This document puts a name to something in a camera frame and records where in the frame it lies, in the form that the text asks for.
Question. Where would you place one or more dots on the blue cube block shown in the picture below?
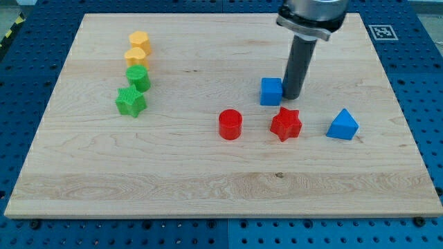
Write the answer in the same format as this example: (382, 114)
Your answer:
(271, 91)

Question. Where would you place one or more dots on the light wooden board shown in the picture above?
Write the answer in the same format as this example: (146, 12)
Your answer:
(87, 161)

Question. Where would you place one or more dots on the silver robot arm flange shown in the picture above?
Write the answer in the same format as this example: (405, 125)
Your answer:
(312, 19)

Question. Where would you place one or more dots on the yellow hexagon block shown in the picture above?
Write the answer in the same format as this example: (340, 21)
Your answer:
(140, 39)

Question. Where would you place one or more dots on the white fiducial marker tag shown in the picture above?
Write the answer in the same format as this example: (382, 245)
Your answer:
(381, 32)

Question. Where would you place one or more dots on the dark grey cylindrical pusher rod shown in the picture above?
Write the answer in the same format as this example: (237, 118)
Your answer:
(297, 66)

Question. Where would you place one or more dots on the red cylinder block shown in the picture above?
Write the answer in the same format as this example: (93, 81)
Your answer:
(230, 124)

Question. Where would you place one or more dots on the blue triangle block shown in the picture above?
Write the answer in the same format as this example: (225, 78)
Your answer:
(344, 126)

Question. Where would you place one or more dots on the yellow heart block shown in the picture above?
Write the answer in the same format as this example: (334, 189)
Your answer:
(136, 56)

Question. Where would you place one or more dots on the red star block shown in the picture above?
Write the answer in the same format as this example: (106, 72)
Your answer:
(286, 124)

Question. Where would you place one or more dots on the yellow black hazard tape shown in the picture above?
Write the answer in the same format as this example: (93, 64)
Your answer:
(13, 31)

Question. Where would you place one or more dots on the green star block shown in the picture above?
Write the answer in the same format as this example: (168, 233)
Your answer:
(130, 101)

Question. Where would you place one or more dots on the green cylinder block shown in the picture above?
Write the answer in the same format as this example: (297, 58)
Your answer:
(137, 75)

